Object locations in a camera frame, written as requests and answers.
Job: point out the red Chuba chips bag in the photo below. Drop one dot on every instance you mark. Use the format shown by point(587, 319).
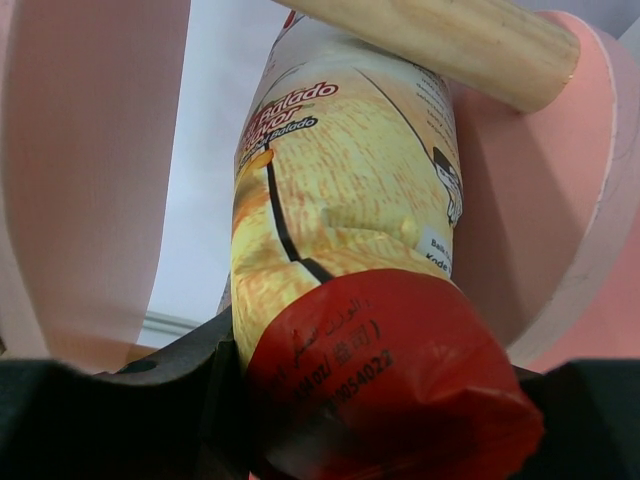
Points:
point(361, 357)

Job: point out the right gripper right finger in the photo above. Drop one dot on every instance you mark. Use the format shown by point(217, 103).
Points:
point(591, 416)

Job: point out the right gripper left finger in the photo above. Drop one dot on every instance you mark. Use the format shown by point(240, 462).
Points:
point(174, 414)

